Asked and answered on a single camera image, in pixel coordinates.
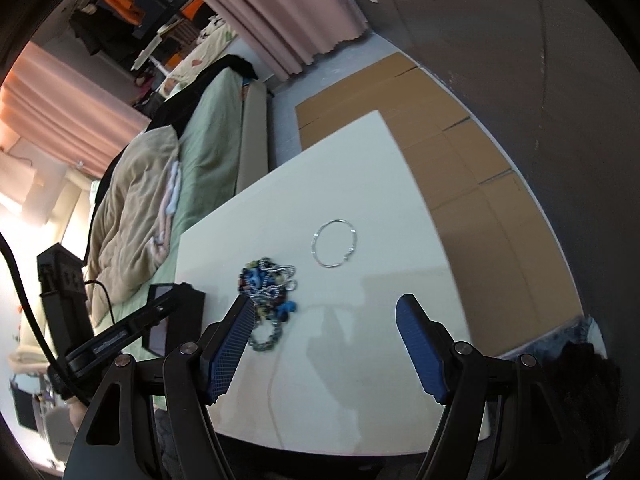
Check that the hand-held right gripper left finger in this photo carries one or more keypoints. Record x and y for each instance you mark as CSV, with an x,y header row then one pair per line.
x,y
225,355

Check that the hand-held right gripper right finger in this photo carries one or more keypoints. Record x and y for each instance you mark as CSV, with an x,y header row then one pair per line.
x,y
420,350

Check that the pile of beaded jewelry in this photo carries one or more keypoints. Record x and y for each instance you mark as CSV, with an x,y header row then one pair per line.
x,y
287,308

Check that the beige comforter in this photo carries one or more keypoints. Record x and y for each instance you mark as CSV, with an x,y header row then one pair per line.
x,y
132,210

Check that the pale blue white cloth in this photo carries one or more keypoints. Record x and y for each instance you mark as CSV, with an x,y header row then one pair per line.
x,y
173,187

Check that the blue denim cloth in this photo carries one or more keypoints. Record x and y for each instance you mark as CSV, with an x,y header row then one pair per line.
x,y
587,332

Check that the dark cloth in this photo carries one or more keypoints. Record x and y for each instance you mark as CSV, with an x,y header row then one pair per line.
x,y
585,410

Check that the flattened cardboard sheets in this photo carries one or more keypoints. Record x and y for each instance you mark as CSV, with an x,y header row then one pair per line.
x,y
480,180

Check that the pink curtain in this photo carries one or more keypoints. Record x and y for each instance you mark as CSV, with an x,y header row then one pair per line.
x,y
280,10
60,110

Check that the black clothing on bed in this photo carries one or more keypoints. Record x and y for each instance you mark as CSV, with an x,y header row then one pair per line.
x,y
200,92

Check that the white clothes rack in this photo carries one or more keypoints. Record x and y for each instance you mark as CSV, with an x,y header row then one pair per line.
x,y
152,50

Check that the floral blanket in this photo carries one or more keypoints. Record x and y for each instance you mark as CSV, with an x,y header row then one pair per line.
x,y
200,52

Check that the orange cloth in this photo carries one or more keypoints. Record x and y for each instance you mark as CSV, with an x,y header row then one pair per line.
x,y
117,2

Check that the beige bed frame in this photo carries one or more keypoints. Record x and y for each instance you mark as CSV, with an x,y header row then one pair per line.
x,y
254,135

